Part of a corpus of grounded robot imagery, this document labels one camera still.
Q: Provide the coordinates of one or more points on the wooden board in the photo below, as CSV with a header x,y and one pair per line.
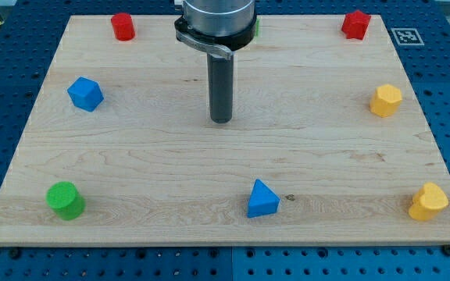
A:
x,y
156,171

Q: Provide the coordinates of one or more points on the red star block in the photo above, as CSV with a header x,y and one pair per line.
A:
x,y
355,24

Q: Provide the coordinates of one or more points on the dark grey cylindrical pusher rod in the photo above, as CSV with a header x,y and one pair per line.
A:
x,y
221,82

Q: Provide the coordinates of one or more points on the fiducial marker tag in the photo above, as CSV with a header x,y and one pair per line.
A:
x,y
405,36

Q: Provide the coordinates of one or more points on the blue cube block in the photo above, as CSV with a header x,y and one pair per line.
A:
x,y
85,94

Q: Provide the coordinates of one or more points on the yellow hexagon block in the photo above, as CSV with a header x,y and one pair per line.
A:
x,y
385,100

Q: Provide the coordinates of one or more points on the blue triangle block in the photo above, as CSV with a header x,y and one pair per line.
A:
x,y
262,201

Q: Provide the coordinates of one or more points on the red cylinder block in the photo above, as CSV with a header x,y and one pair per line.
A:
x,y
123,27

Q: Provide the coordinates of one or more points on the green star block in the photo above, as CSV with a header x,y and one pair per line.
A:
x,y
257,24

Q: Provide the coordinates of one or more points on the green cylinder block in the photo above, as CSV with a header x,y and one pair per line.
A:
x,y
65,200

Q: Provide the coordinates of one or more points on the yellow heart block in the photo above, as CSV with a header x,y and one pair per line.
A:
x,y
428,202

